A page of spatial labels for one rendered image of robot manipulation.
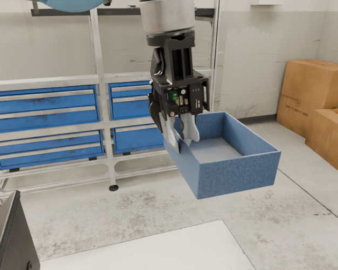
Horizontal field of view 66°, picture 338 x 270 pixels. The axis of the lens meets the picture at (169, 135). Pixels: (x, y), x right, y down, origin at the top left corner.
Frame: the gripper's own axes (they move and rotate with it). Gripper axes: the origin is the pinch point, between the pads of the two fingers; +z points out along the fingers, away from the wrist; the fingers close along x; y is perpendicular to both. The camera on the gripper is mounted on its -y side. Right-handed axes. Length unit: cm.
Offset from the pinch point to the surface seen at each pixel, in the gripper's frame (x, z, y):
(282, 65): 198, 63, -232
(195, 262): 2.2, 42.3, -5.5
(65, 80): -36, 15, -138
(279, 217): 86, 123, -75
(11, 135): -78, 43, -135
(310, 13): 230, 9, -233
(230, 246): 14.5, 43.8, -8.1
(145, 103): 14, 43, -142
